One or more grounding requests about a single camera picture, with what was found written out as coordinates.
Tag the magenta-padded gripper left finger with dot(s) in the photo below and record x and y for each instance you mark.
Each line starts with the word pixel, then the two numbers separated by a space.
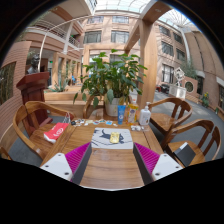
pixel 58 165

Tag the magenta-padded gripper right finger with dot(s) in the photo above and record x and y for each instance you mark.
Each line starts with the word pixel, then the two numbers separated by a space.
pixel 163 165

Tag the yellow computer mouse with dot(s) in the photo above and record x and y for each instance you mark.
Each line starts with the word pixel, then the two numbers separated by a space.
pixel 114 137

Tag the white mouse pad, dark print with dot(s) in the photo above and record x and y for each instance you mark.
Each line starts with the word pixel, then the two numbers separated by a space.
pixel 100 143

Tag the black notebook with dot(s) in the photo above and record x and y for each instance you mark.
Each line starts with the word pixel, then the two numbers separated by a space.
pixel 184 154

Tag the red and white packet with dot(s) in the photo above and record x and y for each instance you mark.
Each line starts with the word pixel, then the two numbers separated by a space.
pixel 56 132

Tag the wooden round-back chair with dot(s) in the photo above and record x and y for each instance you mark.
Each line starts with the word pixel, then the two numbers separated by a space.
pixel 87 106
pixel 21 133
pixel 163 121
pixel 200 155
pixel 3 154

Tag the small white wrapper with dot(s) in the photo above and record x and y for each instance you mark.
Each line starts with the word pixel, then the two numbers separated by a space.
pixel 137 127

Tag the white pump bottle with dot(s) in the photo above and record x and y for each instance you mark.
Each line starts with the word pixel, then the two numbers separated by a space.
pixel 144 117

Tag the yellow bottle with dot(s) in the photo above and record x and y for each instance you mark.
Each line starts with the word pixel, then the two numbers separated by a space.
pixel 132 115

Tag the blue tube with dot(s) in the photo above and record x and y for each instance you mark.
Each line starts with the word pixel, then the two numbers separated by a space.
pixel 121 115

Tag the yellow flowering plant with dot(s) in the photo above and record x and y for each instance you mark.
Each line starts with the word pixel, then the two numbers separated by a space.
pixel 205 99

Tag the white abstract sculpture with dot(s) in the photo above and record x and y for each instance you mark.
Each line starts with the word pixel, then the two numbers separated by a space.
pixel 179 76

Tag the green plant in white pot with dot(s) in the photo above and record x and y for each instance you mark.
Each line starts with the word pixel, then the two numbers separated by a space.
pixel 113 76

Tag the dark bust statue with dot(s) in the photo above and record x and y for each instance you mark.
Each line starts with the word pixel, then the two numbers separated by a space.
pixel 34 65

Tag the dark red wooden pedestal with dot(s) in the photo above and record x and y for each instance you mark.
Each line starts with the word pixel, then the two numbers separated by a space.
pixel 33 90

